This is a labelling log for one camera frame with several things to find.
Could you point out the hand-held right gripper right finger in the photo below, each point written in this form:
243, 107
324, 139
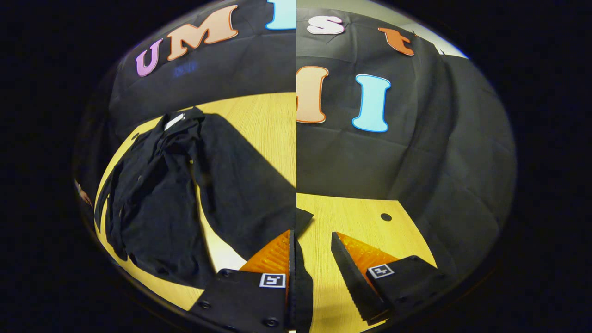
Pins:
351, 277

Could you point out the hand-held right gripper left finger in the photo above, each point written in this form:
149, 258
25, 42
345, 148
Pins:
245, 300

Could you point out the black button-up garment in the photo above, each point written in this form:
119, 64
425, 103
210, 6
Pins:
157, 208

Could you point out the black backdrop cloth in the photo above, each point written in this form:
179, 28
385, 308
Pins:
416, 162

